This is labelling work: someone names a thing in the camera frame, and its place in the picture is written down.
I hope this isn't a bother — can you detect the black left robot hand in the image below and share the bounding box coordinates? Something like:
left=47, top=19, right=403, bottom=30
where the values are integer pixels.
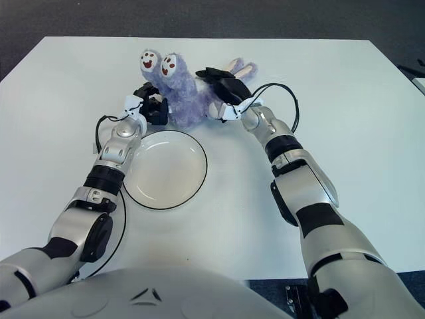
left=132, top=82, right=169, bottom=126

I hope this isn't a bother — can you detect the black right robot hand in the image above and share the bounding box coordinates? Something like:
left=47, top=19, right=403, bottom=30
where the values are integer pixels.
left=195, top=66, right=253, bottom=107

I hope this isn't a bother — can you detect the purple plush bunny doll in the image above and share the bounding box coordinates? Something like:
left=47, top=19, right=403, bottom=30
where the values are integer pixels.
left=138, top=49, right=259, bottom=128

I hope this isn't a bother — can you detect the white plate with black rim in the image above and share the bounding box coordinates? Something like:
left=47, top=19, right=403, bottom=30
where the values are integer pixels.
left=122, top=130, right=209, bottom=210

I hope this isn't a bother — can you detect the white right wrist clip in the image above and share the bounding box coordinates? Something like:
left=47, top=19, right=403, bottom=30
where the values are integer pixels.
left=221, top=98, right=265, bottom=121

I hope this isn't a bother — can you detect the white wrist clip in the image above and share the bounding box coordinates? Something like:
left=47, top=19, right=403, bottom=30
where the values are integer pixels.
left=124, top=94, right=144, bottom=119
left=221, top=98, right=265, bottom=121

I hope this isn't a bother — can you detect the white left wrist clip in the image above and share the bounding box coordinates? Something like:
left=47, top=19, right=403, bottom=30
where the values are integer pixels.
left=124, top=94, right=144, bottom=119

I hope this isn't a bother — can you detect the silver robot torso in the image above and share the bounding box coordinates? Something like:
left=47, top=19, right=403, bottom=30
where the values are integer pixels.
left=6, top=265, right=319, bottom=319

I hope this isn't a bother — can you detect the black device under table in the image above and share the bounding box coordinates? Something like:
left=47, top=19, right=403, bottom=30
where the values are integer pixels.
left=284, top=284, right=313, bottom=319

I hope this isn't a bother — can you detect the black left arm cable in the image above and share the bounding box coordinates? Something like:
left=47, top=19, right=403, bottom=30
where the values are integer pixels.
left=74, top=114, right=129, bottom=280

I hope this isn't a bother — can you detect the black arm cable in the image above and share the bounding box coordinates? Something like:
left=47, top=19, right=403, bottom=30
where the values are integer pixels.
left=74, top=114, right=129, bottom=280
left=248, top=82, right=299, bottom=132

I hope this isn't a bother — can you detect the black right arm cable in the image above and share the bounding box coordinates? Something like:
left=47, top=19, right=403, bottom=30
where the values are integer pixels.
left=248, top=82, right=299, bottom=132

